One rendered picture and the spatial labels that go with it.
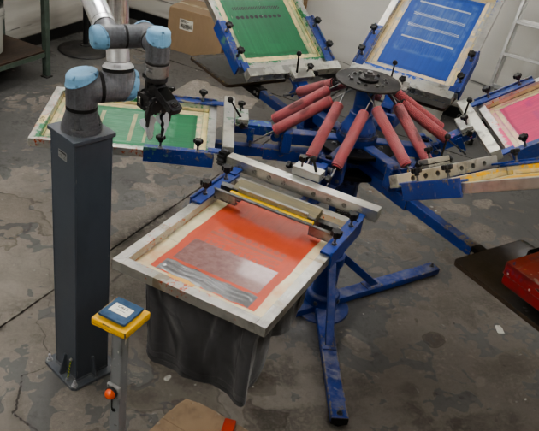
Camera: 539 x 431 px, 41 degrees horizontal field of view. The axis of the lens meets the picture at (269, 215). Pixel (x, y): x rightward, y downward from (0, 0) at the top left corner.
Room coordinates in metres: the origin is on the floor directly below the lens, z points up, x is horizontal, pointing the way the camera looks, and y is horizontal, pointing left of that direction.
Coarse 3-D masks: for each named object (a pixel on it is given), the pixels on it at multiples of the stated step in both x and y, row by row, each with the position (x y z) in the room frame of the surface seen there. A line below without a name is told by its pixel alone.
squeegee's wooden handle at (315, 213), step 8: (240, 184) 2.48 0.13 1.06; (248, 184) 2.48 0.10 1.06; (264, 192) 2.44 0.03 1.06; (272, 192) 2.44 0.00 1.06; (280, 200) 2.40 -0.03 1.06; (288, 200) 2.40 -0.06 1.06; (296, 200) 2.41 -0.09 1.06; (304, 208) 2.37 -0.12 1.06; (312, 208) 2.37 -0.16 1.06; (312, 216) 2.32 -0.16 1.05; (320, 216) 2.36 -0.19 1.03
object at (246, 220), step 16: (224, 208) 2.45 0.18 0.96; (240, 208) 2.47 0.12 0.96; (256, 208) 2.49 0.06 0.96; (208, 224) 2.31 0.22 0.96; (224, 224) 2.33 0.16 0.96; (240, 224) 2.35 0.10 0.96; (256, 224) 2.37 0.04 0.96; (192, 240) 2.19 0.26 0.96; (176, 256) 2.08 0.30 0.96; (192, 256) 2.09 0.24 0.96; (208, 256) 2.11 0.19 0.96; (224, 256) 2.12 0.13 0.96; (208, 272) 2.01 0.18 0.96
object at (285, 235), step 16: (272, 224) 2.38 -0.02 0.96; (288, 224) 2.40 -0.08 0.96; (256, 240) 2.25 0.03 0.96; (272, 240) 2.27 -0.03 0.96; (288, 240) 2.29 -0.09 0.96; (304, 240) 2.30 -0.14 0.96; (320, 240) 2.32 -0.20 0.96; (288, 256) 2.19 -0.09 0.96; (304, 256) 2.20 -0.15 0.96; (224, 272) 2.03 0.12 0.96; (240, 272) 2.04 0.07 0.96; (256, 272) 2.05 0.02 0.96; (272, 272) 2.07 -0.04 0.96; (288, 272) 2.09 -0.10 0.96; (240, 288) 1.95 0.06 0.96; (256, 288) 1.96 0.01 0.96; (272, 288) 1.98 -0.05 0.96; (240, 304) 1.86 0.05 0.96; (256, 304) 1.88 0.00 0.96
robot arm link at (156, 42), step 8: (152, 32) 2.14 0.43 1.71; (160, 32) 2.15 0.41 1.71; (168, 32) 2.16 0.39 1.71; (144, 40) 2.18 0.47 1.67; (152, 40) 2.14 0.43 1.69; (160, 40) 2.14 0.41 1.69; (168, 40) 2.16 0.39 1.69; (144, 48) 2.19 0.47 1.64; (152, 48) 2.14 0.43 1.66; (160, 48) 2.14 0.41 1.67; (168, 48) 2.16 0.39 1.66; (152, 56) 2.14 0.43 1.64; (160, 56) 2.14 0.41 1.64; (168, 56) 2.16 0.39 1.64; (152, 64) 2.14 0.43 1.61; (160, 64) 2.14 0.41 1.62; (168, 64) 2.17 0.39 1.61
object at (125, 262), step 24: (192, 216) 2.34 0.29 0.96; (336, 216) 2.46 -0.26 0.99; (144, 240) 2.09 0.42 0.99; (120, 264) 1.94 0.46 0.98; (312, 264) 2.10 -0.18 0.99; (168, 288) 1.87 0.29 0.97; (192, 288) 1.86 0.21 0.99; (288, 288) 1.94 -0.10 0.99; (216, 312) 1.79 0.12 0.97; (240, 312) 1.78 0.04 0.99; (264, 336) 1.73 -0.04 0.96
